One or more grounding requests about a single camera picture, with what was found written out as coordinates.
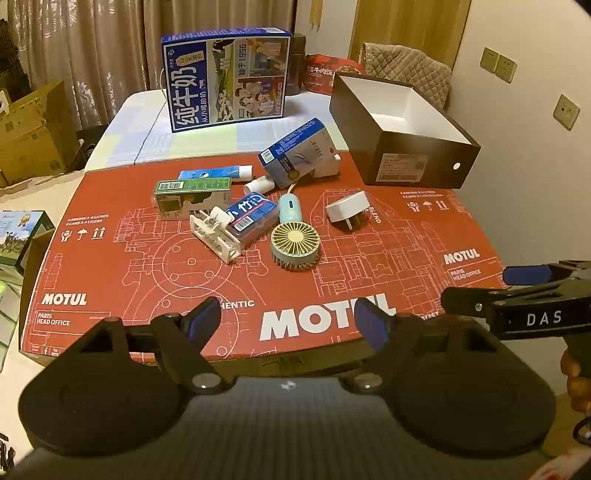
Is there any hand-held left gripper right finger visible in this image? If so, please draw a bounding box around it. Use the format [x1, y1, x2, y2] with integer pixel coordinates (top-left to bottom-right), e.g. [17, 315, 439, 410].
[342, 298, 515, 393]

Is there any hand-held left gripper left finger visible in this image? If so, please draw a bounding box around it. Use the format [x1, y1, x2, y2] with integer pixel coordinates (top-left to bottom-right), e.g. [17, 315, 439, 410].
[60, 298, 235, 394]

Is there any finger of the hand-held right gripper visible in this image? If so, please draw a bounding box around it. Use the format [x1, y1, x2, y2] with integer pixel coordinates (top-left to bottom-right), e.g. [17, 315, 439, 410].
[441, 286, 513, 321]
[502, 260, 591, 285]

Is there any white plastic clip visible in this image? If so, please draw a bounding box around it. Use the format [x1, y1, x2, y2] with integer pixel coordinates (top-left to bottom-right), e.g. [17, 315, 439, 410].
[189, 208, 243, 265]

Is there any blue packet with barcode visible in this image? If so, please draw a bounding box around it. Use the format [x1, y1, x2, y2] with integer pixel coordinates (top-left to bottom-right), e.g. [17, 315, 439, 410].
[225, 193, 280, 243]

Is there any white power adapter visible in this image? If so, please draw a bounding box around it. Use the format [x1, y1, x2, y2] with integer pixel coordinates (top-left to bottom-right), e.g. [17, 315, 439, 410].
[325, 191, 371, 233]

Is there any green carton box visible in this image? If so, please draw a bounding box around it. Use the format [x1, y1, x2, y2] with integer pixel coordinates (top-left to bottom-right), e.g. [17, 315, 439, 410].
[152, 176, 233, 221]

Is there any small white bottle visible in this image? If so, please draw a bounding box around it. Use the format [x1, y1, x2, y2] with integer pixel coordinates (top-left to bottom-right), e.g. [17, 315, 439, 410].
[243, 174, 275, 195]

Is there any blue hand cream tube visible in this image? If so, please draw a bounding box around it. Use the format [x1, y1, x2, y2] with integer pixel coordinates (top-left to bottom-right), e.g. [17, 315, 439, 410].
[178, 165, 254, 183]

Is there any brown shoe box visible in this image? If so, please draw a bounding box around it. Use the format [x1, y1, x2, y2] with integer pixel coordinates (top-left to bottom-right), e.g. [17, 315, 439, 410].
[329, 71, 481, 189]

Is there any blue medicine box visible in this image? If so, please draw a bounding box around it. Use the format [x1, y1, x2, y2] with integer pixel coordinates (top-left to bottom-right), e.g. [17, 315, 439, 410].
[257, 118, 334, 189]

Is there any person's right hand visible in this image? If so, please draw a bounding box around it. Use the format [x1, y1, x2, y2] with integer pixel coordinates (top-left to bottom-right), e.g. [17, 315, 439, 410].
[561, 353, 591, 411]

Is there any red printed cardboard sheet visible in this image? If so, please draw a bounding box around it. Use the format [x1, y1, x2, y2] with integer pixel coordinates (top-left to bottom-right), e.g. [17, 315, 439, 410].
[18, 159, 506, 367]

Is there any pale checkered tablecloth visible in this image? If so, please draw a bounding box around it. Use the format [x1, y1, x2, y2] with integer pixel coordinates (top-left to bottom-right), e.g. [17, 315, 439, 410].
[85, 88, 352, 174]

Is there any green printed box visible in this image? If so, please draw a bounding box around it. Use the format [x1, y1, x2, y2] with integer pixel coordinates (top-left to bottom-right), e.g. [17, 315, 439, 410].
[0, 210, 56, 278]

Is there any beige quilted chair cover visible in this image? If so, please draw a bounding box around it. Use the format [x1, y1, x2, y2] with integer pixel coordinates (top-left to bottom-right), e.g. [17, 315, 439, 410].
[358, 42, 451, 109]

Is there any large blue milk carton box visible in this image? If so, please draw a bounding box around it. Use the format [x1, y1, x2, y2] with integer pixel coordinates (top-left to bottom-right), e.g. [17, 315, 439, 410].
[161, 28, 293, 134]

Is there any brown cardboard box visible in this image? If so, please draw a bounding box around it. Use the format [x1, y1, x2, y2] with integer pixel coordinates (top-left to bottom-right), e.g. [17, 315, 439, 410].
[0, 80, 88, 188]

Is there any red instant food bowl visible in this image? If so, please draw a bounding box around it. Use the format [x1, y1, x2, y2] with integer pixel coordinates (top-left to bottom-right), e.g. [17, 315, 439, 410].
[302, 54, 365, 95]

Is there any dark brown thermos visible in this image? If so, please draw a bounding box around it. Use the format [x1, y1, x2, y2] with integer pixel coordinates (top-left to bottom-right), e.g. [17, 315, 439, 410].
[285, 33, 308, 96]

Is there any beige patterned curtain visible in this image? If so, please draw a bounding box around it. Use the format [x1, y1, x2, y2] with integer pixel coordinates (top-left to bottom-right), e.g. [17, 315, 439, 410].
[0, 0, 296, 125]

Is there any wall power outlet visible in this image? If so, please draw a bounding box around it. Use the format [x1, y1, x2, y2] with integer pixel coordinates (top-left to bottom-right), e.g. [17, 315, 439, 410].
[554, 93, 581, 131]

